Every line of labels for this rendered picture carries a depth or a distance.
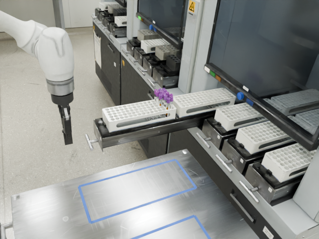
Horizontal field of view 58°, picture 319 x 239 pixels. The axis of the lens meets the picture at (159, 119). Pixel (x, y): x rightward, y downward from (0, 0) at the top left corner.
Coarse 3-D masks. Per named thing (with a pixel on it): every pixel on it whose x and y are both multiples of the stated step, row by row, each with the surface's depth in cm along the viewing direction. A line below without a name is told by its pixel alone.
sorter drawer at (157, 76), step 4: (156, 68) 164; (160, 68) 164; (156, 72) 164; (160, 72) 160; (164, 72) 160; (156, 76) 165; (160, 76) 160; (164, 76) 158; (168, 76) 159; (172, 76) 159; (176, 76) 160; (148, 80) 166; (156, 80) 166; (160, 80) 161; (164, 80) 158; (168, 80) 159; (172, 80) 161; (176, 80) 162; (152, 84) 161; (160, 84) 162; (164, 84) 160; (168, 84) 161
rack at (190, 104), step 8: (224, 88) 139; (176, 96) 129; (184, 96) 130; (192, 96) 131; (200, 96) 131; (208, 96) 132; (216, 96) 133; (224, 96) 134; (232, 96) 134; (176, 104) 125; (184, 104) 124; (192, 104) 125; (200, 104) 126; (208, 104) 128; (216, 104) 134; (224, 104) 135; (232, 104) 135; (176, 112) 127; (184, 112) 124; (192, 112) 126; (200, 112) 128
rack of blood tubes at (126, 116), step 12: (108, 108) 117; (120, 108) 118; (132, 108) 119; (144, 108) 121; (156, 108) 121; (108, 120) 110; (120, 120) 111; (132, 120) 121; (144, 120) 122; (156, 120) 120
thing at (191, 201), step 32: (160, 160) 101; (192, 160) 102; (32, 192) 85; (64, 192) 86; (96, 192) 87; (128, 192) 88; (160, 192) 89; (192, 192) 90; (32, 224) 76; (64, 224) 77; (96, 224) 78; (128, 224) 79; (160, 224) 79; (192, 224) 80; (224, 224) 81
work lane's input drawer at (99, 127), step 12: (96, 120) 118; (168, 120) 122; (180, 120) 125; (192, 120) 126; (96, 132) 118; (108, 132) 112; (120, 132) 114; (132, 132) 115; (144, 132) 118; (156, 132) 121; (168, 132) 124; (108, 144) 113
